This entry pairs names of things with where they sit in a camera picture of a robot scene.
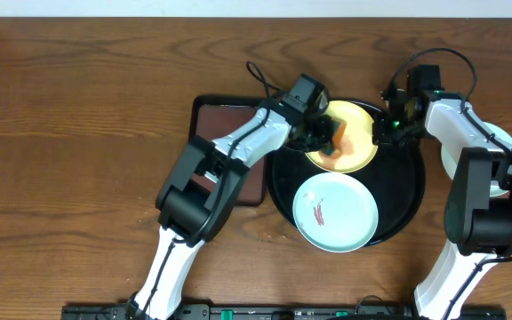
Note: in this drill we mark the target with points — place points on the mint plate near front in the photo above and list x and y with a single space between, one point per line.
335 212

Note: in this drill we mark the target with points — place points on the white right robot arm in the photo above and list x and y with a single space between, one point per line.
478 210

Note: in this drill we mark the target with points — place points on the black round tray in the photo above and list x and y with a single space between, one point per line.
395 177

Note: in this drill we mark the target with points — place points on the green and orange sponge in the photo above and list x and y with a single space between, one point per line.
335 133

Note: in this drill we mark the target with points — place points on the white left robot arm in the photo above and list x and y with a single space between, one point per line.
196 200

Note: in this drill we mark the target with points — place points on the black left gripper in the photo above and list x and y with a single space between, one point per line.
320 133

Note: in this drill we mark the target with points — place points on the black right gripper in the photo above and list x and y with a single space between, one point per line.
380 136

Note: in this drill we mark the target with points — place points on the brown rectangular tray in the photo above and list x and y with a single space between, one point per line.
214 116

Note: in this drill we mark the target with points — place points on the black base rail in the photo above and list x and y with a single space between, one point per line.
205 312

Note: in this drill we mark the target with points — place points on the yellow plate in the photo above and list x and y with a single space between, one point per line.
357 149

